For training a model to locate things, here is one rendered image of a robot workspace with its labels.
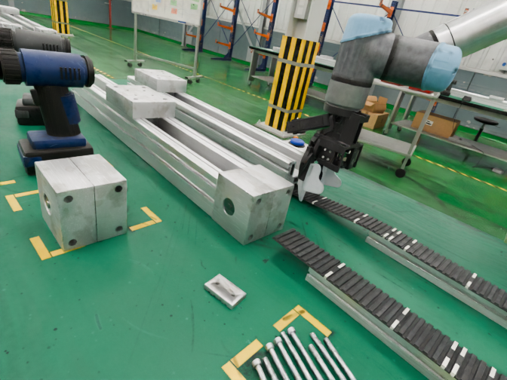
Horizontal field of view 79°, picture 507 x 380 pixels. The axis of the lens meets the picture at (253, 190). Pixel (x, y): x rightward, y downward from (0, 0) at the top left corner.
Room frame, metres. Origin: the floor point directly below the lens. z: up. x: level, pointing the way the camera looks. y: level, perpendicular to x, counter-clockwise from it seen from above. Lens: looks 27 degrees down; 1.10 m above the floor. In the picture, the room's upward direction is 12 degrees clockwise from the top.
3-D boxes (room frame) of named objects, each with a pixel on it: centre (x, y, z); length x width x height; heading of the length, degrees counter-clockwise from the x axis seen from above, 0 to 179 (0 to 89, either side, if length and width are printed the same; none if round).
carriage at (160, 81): (1.09, 0.39, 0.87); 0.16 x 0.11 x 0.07; 48
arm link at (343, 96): (0.62, -0.14, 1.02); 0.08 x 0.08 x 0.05
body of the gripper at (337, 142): (0.61, -0.14, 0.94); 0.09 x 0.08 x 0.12; 49
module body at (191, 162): (0.78, 0.33, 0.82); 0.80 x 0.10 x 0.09; 48
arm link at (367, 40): (0.62, -0.14, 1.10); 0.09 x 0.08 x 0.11; 78
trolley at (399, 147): (3.60, -1.19, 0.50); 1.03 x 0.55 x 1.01; 63
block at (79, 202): (0.39, 0.24, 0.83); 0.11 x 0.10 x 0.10; 140
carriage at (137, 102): (0.78, 0.33, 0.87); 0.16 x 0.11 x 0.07; 48
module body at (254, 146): (0.92, 0.20, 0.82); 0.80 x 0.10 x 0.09; 48
